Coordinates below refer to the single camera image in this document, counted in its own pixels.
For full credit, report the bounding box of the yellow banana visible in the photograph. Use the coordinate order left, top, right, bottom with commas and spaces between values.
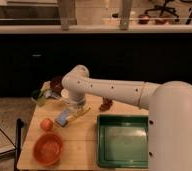
67, 107, 90, 121

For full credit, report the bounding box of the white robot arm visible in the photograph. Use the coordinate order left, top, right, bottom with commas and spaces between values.
62, 65, 192, 171

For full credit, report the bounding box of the dark red bowl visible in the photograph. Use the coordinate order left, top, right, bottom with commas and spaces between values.
50, 76, 63, 94

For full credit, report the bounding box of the red orange bowl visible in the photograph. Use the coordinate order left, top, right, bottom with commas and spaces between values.
32, 132, 63, 166

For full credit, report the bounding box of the orange tomato fruit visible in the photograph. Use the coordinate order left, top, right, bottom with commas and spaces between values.
40, 118, 53, 131

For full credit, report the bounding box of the green cup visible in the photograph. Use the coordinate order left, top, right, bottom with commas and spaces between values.
31, 90, 46, 107

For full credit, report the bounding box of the green plastic tray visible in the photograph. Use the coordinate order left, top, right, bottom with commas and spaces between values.
97, 115, 148, 169

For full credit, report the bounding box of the black office chair base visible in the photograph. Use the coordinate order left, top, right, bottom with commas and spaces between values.
144, 0, 179, 19

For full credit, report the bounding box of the black chair frame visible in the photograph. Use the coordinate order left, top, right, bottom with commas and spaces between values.
14, 118, 24, 171

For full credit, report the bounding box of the wooden post left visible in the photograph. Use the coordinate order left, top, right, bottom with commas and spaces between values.
57, 0, 77, 31

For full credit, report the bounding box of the wooden post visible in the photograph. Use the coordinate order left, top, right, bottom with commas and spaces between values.
57, 0, 77, 31
119, 0, 132, 30

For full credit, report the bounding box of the wooden post right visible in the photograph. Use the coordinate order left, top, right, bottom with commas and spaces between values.
119, 0, 132, 30

